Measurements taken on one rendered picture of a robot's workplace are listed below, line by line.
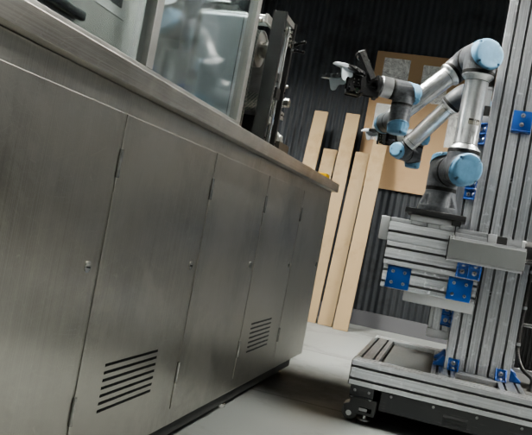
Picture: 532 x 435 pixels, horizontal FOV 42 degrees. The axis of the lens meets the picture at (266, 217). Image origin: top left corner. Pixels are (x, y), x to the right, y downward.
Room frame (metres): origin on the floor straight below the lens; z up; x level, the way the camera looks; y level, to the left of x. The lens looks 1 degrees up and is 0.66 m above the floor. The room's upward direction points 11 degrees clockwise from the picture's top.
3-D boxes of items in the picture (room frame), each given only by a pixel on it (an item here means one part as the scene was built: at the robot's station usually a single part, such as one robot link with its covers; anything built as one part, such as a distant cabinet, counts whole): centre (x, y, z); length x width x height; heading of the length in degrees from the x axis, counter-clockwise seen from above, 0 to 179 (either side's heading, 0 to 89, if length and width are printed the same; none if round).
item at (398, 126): (2.52, -0.40, 1.12); 0.11 x 0.08 x 0.11; 10
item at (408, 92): (2.50, -0.41, 1.21); 0.11 x 0.08 x 0.09; 100
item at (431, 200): (2.68, -0.64, 0.87); 0.15 x 0.15 x 0.10
